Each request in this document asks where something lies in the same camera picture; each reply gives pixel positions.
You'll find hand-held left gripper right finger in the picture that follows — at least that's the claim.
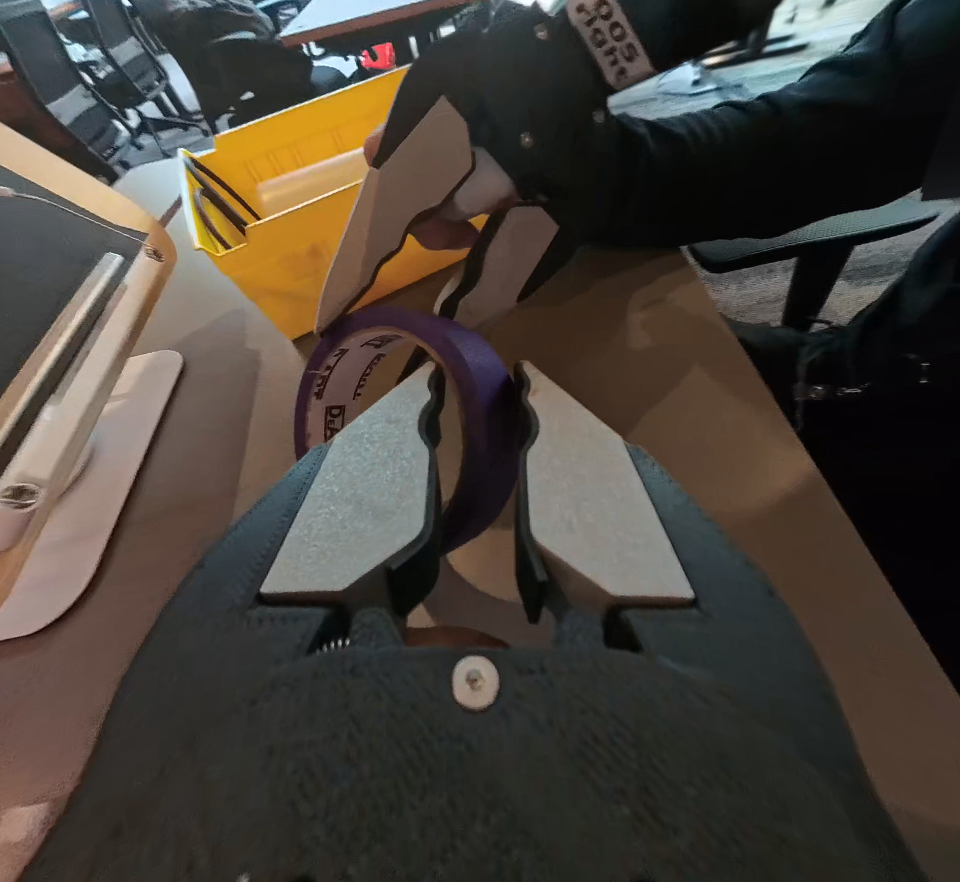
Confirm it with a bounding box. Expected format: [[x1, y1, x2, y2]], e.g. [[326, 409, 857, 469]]
[[514, 361, 696, 625]]

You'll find purple tape roll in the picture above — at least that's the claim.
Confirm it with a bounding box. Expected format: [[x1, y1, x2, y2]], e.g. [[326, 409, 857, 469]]
[[294, 308, 520, 560]]

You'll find yellow plastic bin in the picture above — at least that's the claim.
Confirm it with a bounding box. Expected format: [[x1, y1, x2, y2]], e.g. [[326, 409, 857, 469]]
[[178, 64, 492, 341]]

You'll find black cable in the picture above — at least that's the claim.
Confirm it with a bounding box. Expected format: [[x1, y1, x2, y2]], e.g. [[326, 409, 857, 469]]
[[183, 153, 264, 253]]

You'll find white peg handle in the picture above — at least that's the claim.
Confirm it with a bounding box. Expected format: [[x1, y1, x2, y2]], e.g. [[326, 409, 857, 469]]
[[255, 150, 370, 219]]

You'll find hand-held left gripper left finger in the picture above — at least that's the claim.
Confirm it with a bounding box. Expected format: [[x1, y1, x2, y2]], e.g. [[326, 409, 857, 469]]
[[258, 360, 445, 616]]

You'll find black wooden book stand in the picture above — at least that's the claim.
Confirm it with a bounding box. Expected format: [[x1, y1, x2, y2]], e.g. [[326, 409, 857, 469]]
[[0, 123, 185, 641]]

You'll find person's right forearm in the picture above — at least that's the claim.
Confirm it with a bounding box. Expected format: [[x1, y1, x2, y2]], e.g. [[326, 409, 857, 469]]
[[577, 0, 960, 249]]

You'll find black chair armrest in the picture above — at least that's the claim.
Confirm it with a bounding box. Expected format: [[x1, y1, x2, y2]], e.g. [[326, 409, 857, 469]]
[[686, 203, 946, 331]]

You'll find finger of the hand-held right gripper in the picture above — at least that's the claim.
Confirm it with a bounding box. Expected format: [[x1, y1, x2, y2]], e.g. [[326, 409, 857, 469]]
[[433, 207, 561, 331], [313, 96, 477, 335]]

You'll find person's right hand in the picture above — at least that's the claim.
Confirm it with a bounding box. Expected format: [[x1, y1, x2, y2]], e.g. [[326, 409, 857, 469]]
[[411, 214, 483, 254]]

